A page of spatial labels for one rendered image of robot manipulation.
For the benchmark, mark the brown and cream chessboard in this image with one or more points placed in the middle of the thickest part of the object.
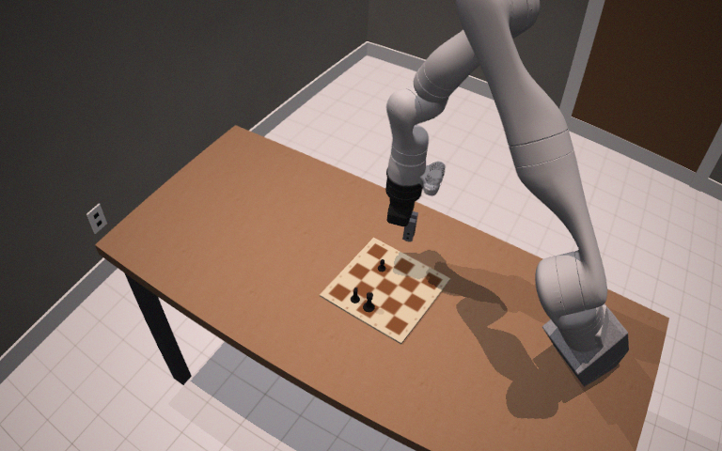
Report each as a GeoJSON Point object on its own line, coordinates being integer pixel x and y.
{"type": "Point", "coordinates": [402, 294]}

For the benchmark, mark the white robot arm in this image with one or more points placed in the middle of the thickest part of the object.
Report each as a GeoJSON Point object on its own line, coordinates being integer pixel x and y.
{"type": "Point", "coordinates": [540, 146]}

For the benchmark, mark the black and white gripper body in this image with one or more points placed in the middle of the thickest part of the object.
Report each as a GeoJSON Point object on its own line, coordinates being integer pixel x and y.
{"type": "Point", "coordinates": [403, 186]}

